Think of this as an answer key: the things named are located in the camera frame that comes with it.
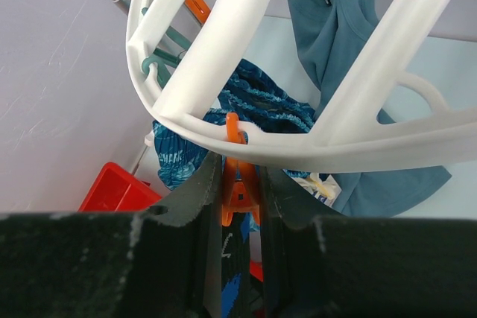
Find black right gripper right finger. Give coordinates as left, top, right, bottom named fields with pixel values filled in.
left=259, top=167, right=476, bottom=317

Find black blue sunrise sock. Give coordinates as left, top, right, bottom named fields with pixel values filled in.
left=221, top=214, right=255, bottom=317

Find white round clip hanger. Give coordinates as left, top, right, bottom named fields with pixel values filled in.
left=125, top=0, right=476, bottom=174

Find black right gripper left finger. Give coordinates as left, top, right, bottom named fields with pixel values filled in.
left=1, top=153, right=221, bottom=317

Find red plastic tray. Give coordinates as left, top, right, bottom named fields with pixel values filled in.
left=78, top=162, right=162, bottom=212

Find orange clothes peg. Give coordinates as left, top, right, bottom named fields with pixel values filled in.
left=220, top=112, right=262, bottom=226

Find blue shark-print shorts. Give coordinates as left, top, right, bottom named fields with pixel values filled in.
left=151, top=57, right=340, bottom=229

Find teal t-shirt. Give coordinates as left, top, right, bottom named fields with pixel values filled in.
left=281, top=0, right=454, bottom=218

